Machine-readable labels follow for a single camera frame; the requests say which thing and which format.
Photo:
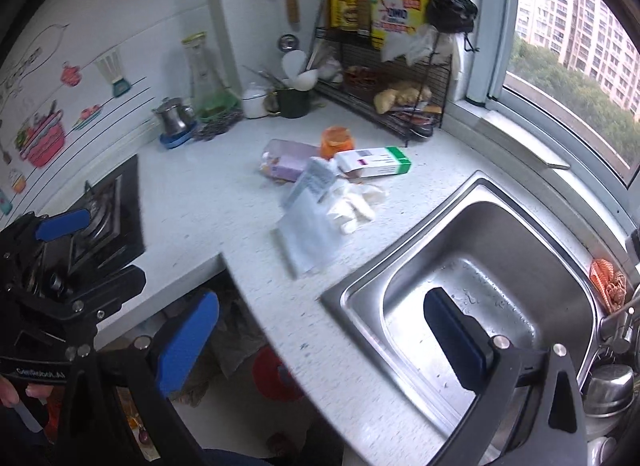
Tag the white woven sack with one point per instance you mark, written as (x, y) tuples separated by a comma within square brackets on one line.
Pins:
[(236, 336)]

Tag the steel pot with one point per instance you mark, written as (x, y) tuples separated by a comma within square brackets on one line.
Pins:
[(609, 390)]

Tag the stainless steel sink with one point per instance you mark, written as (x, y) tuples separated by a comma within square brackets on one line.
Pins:
[(504, 259)]

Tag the white green medicine box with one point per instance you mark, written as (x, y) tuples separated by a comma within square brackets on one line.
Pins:
[(373, 162)]

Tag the person's left hand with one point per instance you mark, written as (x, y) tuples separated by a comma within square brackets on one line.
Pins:
[(10, 397)]

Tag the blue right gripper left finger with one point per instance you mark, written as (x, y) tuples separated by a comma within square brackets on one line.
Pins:
[(180, 341)]

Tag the ginger root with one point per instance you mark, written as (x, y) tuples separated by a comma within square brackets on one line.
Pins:
[(402, 94)]

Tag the blue saucer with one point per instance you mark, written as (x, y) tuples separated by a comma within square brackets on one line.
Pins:
[(176, 140)]

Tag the black plastic bag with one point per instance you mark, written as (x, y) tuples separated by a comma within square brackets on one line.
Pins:
[(454, 17)]

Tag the yellow detergent jug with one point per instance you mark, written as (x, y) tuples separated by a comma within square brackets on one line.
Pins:
[(403, 17)]

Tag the white tissue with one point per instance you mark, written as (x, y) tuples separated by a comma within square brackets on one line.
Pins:
[(350, 205)]

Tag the glass carafe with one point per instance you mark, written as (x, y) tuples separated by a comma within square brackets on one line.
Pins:
[(210, 98)]

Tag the dark oil bottle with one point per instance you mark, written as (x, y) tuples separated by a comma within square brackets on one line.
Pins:
[(351, 16)]

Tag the small steel teapot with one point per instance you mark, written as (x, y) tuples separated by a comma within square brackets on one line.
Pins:
[(175, 117)]

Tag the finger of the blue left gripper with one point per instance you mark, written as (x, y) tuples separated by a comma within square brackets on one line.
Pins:
[(109, 294), (61, 225)]

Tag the red trash bin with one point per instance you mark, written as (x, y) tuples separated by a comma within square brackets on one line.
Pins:
[(272, 379)]

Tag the dark green utensil cup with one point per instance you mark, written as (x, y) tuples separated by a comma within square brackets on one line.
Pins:
[(293, 104)]

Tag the black wire rack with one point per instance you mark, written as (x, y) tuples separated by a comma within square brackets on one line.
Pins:
[(362, 74)]

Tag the purple snack bag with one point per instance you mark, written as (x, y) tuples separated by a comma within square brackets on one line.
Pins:
[(286, 160)]

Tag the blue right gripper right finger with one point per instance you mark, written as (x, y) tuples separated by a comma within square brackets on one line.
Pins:
[(465, 343)]

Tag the orange mesh scrubber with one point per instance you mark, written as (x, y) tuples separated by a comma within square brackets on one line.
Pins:
[(609, 283)]

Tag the black gas stove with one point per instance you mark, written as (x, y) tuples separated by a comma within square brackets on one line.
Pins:
[(114, 236)]

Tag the white enamel jar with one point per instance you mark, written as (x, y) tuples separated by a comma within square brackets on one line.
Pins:
[(255, 101)]

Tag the white paper packet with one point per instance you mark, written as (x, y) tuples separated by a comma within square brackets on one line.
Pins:
[(310, 240)]

